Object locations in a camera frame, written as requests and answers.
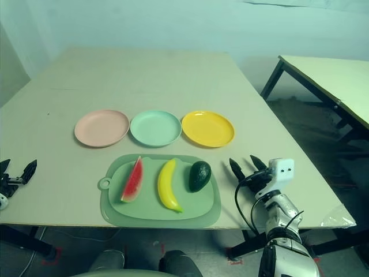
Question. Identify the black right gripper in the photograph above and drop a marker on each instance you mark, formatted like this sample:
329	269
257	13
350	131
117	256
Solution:
258	181

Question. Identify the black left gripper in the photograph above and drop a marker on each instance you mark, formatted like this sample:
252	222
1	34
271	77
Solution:
10	186

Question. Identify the dark green avocado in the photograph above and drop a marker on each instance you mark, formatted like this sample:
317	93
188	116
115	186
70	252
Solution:
199	176

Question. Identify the yellow banana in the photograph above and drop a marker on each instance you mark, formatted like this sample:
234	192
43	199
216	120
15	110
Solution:
165	184

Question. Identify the watermelon slice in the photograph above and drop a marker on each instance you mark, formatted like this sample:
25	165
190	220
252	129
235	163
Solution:
133	181

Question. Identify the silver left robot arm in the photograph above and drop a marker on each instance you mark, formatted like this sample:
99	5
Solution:
3	202

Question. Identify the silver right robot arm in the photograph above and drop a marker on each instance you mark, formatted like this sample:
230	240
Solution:
284	231

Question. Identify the yellow plate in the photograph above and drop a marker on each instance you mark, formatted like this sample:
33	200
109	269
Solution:
207	130

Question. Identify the pink plate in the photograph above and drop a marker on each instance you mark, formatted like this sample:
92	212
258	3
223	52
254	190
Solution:
101	128

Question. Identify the mint green plate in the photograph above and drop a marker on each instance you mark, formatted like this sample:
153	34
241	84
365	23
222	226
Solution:
155	128

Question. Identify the clear plastic bag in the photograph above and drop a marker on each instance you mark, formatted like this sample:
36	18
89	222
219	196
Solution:
337	216

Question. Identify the green cutting mat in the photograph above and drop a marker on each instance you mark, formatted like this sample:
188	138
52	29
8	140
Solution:
150	207

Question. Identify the robot right leg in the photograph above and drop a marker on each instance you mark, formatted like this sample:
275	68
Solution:
178	264

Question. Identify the robot leg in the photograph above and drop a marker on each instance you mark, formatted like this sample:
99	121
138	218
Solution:
178	264
108	259

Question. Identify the side table with black legs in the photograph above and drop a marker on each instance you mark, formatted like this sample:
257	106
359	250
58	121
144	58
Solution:
325	75

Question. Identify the robot left leg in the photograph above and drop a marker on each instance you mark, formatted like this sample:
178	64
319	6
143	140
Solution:
108	259

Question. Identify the pale robot torso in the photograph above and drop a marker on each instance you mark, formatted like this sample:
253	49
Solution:
115	273

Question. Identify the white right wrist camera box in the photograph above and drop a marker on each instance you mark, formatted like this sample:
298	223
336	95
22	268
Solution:
282	173

